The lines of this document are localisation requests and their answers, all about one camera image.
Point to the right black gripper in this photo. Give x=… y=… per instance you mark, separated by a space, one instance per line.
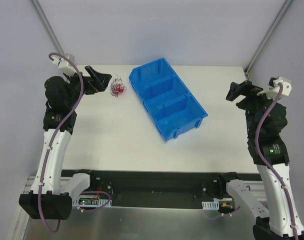
x=249 y=94

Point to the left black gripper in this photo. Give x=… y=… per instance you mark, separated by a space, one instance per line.
x=86 y=81

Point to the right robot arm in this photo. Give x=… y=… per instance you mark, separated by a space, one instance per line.
x=265 y=119

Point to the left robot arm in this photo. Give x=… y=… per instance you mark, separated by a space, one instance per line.
x=47 y=198

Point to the blue three-compartment bin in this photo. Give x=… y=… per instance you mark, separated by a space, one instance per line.
x=170 y=104

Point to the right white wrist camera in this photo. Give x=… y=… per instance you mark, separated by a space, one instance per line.
x=274 y=88

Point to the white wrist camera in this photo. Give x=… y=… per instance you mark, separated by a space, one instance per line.
x=63 y=65
x=274 y=88

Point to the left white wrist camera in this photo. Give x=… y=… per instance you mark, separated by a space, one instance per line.
x=63 y=65

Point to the right aluminium frame post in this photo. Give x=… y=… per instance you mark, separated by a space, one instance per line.
x=268 y=35

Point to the aluminium frame post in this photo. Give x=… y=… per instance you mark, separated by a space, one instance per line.
x=47 y=26
x=268 y=35

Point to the left aluminium frame post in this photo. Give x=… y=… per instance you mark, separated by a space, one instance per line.
x=47 y=26

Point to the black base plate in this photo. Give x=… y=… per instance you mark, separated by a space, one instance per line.
x=165 y=190

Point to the right white cable duct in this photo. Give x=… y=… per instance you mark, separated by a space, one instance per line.
x=210 y=205

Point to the white cable duct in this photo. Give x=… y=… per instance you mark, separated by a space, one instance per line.
x=91 y=203
x=210 y=205

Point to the left white cable duct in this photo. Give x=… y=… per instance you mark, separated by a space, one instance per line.
x=91 y=203

